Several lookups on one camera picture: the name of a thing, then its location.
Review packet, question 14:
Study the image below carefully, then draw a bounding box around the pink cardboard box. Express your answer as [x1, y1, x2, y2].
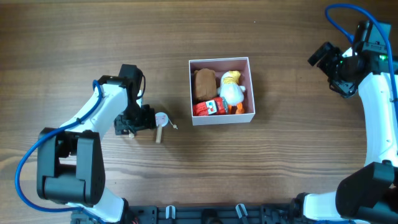
[188, 57, 256, 126]

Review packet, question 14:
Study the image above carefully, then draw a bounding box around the left blue cable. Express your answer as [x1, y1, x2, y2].
[14, 79, 106, 224]

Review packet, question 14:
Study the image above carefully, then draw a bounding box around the white plush duck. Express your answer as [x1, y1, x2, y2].
[217, 70, 246, 114]

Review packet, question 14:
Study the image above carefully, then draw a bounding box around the red toy fire truck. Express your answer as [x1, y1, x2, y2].
[193, 97, 228, 116]

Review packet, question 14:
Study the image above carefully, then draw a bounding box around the brown plush toy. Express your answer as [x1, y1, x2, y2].
[193, 68, 217, 101]

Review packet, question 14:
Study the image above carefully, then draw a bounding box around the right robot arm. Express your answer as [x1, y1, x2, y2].
[290, 21, 397, 223]

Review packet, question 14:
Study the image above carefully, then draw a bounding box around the white rattle drum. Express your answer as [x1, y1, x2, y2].
[155, 112, 178, 144]

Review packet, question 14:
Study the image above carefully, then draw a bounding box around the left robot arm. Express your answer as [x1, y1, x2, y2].
[37, 64, 155, 223]

